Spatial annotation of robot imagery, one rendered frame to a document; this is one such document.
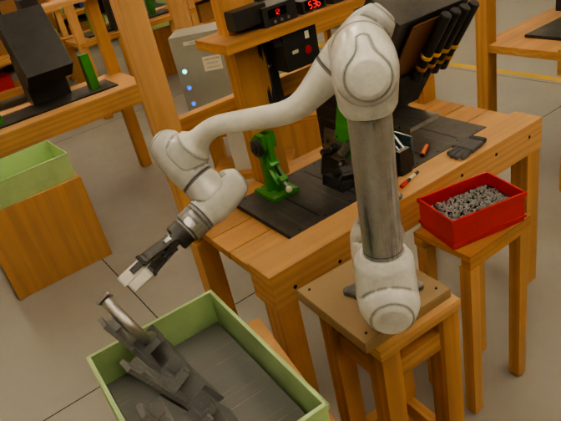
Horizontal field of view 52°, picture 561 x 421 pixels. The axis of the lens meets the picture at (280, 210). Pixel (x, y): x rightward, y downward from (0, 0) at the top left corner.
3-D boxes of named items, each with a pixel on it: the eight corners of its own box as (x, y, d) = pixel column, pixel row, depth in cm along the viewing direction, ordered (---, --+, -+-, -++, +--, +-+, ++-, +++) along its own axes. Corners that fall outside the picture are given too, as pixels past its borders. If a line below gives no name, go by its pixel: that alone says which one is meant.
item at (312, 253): (542, 147, 262) (543, 116, 255) (277, 313, 199) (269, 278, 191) (514, 140, 273) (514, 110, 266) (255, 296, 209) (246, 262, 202)
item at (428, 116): (439, 120, 224) (438, 113, 223) (410, 135, 217) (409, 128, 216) (370, 103, 254) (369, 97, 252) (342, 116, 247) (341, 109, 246)
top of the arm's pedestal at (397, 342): (461, 308, 175) (460, 297, 173) (381, 363, 162) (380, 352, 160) (388, 266, 199) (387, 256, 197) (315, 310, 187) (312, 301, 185)
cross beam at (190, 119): (406, 44, 289) (404, 27, 285) (179, 143, 234) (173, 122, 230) (398, 43, 293) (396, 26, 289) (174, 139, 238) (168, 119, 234)
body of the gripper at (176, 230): (178, 223, 161) (153, 246, 159) (174, 215, 152) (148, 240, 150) (196, 241, 160) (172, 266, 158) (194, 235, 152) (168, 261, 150)
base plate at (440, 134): (487, 130, 258) (487, 126, 257) (292, 241, 211) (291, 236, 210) (416, 114, 290) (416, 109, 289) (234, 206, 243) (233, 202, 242)
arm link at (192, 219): (188, 199, 153) (171, 214, 152) (212, 223, 152) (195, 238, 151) (190, 207, 162) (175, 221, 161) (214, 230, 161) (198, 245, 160)
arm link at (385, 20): (312, 45, 142) (313, 61, 130) (363, -15, 134) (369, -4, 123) (351, 78, 146) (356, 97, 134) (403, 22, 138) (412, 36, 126)
